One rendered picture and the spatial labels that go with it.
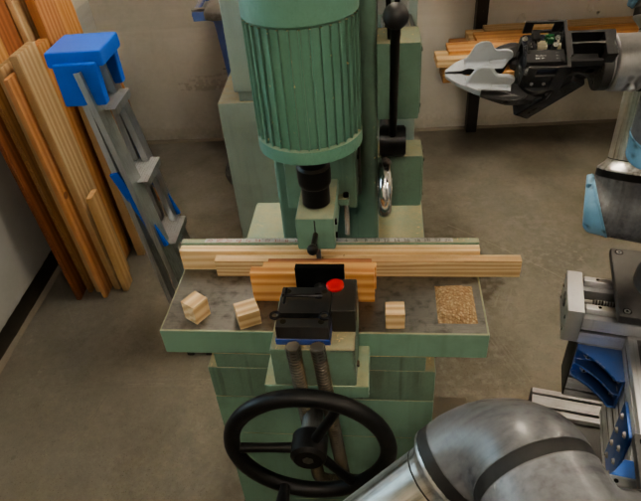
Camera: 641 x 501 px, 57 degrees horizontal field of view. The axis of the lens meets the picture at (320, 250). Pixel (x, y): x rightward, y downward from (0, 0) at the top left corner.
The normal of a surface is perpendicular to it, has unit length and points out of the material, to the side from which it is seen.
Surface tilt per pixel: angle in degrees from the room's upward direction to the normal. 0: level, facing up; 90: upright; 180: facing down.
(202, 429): 0
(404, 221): 0
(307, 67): 90
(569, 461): 11
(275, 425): 90
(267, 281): 90
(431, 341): 90
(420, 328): 0
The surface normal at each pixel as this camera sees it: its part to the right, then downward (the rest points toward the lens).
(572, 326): -0.29, 0.61
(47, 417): -0.07, -0.78
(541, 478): -0.38, -0.68
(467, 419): -0.66, -0.71
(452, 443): -0.80, -0.33
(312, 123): 0.11, 0.61
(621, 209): -0.40, 0.22
